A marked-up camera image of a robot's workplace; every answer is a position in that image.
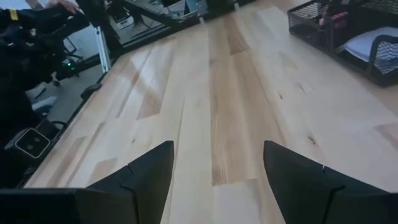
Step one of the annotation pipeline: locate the small black camera box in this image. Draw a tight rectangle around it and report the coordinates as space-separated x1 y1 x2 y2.
13 126 52 161

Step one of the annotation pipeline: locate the silver aluminium post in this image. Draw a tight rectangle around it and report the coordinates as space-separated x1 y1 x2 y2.
94 26 113 74

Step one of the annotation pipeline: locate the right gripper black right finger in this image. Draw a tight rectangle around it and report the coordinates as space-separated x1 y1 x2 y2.
263 140 398 224

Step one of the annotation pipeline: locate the pale blue sticky note pad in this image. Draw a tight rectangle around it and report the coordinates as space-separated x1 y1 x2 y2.
336 26 398 63

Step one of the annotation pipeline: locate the black edge bracket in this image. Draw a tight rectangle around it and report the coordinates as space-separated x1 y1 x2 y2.
80 82 104 101

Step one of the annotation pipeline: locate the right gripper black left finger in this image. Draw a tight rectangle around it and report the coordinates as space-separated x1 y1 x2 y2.
76 140 175 224

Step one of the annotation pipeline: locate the person's hand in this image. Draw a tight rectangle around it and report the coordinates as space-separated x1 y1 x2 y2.
46 0 80 14

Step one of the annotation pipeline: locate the black mesh desk organizer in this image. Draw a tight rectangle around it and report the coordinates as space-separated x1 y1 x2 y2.
286 0 398 88

